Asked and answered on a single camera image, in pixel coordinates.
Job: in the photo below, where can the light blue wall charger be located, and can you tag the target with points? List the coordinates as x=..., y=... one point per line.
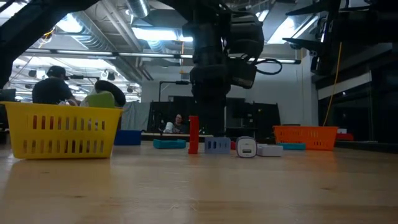
x=217, y=151

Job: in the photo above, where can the yellow plastic basket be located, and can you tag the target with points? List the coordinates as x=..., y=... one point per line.
x=18, y=146

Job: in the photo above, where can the long linear light bar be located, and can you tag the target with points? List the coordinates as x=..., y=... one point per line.
x=146, y=55

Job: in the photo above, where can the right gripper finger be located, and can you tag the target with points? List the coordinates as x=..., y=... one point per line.
x=306, y=12
x=306, y=44

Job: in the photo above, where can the round silver air duct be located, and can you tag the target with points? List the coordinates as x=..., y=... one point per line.
x=138, y=7

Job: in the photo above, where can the teal rectangular case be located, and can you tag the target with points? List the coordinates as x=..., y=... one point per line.
x=169, y=144
x=293, y=146

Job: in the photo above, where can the white USB wall charger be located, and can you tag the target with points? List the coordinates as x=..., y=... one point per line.
x=246, y=141

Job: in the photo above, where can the grey wall vent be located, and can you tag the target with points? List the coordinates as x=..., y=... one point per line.
x=185, y=75

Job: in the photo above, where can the green white wall charger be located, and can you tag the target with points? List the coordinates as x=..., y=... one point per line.
x=99, y=100

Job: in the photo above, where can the small white background box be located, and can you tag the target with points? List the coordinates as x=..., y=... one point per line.
x=342, y=130

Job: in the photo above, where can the orange plastic basket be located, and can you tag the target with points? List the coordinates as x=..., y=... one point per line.
x=304, y=138

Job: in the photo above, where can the grey cloth cover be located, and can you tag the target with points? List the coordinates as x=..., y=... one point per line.
x=136, y=116

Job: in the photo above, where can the black aluminium table frame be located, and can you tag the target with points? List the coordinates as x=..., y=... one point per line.
x=147, y=139

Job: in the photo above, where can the person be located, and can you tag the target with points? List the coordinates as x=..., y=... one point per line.
x=179, y=126
x=51, y=91

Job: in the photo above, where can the dark blue rectangular block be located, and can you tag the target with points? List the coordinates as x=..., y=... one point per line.
x=127, y=137

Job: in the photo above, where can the red dual USB charger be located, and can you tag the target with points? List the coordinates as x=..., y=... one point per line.
x=35, y=122

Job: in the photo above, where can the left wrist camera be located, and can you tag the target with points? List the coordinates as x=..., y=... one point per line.
x=242, y=73

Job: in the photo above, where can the red slim rectangular block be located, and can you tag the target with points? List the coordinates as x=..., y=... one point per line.
x=193, y=133

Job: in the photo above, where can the red background box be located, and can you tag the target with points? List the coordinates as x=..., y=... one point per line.
x=345, y=137

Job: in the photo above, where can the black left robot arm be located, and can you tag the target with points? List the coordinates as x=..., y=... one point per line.
x=31, y=25

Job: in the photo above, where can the black equipment station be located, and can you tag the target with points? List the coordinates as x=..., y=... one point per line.
x=258, y=118

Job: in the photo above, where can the white rectangular case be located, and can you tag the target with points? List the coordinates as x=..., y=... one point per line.
x=270, y=151

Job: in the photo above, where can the black monitor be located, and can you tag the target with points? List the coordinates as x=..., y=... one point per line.
x=7, y=95

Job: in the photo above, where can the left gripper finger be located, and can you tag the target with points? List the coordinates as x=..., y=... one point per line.
x=206, y=119
x=218, y=119

